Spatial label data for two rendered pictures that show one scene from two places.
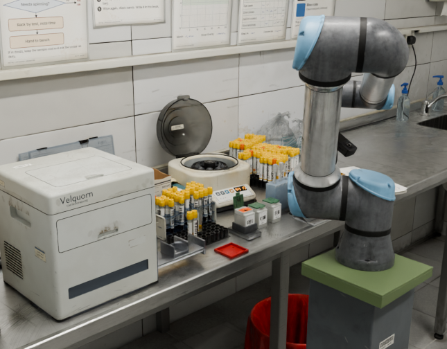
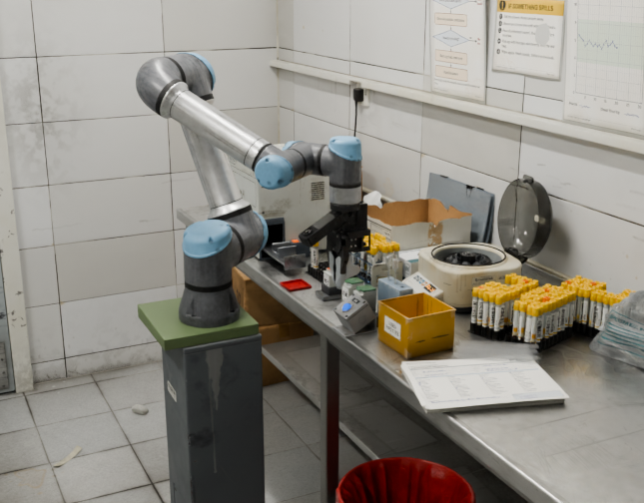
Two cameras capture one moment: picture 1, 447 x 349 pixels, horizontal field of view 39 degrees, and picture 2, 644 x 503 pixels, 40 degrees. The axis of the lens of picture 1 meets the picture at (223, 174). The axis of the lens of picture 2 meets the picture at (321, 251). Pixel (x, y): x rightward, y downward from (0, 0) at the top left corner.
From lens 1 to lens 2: 3.28 m
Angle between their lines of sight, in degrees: 101
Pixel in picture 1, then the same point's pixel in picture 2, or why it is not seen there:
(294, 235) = (315, 315)
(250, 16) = not seen: outside the picture
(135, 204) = (250, 185)
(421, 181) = (487, 449)
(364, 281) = (166, 303)
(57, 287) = not seen: hidden behind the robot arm
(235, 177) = (433, 272)
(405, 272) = (166, 324)
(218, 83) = (623, 192)
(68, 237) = not seen: hidden behind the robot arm
